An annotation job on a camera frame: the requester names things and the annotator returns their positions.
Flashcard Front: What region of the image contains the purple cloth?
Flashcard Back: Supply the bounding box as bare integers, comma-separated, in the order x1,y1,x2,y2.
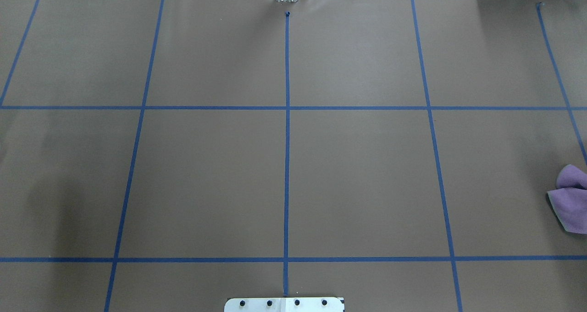
547,164,587,235

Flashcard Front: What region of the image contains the white pedestal base plate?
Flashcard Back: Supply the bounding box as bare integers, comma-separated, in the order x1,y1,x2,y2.
224,297,345,312

